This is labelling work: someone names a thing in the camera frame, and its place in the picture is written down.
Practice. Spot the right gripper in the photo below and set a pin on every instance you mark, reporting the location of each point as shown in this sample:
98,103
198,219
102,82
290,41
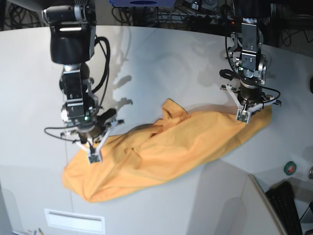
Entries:
92,131

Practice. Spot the yellow t-shirt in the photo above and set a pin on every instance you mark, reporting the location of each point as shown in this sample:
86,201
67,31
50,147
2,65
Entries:
159,153

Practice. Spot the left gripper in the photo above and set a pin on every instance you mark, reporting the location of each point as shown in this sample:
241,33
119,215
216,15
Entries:
248,97

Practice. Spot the green tape roll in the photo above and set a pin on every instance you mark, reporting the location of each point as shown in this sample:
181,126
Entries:
290,168

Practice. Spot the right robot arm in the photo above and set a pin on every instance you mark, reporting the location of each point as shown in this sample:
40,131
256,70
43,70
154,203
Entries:
72,26

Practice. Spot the black keyboard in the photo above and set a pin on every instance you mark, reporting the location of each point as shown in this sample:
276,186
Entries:
282,200

